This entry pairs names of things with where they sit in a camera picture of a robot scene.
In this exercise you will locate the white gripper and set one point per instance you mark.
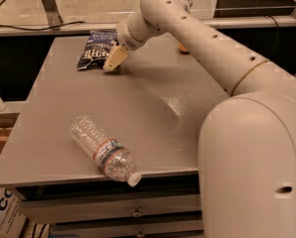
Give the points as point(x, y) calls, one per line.
point(125, 37)

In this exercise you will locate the blue chip bag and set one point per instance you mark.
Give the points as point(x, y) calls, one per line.
point(97, 49)

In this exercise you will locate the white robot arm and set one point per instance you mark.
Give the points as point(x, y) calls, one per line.
point(247, 144)

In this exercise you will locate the clear plastic water bottle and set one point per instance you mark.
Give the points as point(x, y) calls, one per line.
point(108, 153)

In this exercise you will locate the orange fruit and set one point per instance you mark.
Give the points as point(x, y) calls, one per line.
point(183, 49)

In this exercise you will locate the grey drawer cabinet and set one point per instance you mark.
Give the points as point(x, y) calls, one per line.
point(154, 106)

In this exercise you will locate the white cardboard box with logo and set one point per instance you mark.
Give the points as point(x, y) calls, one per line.
point(11, 220)

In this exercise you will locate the left metal bracket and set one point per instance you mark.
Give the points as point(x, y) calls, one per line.
point(52, 12)

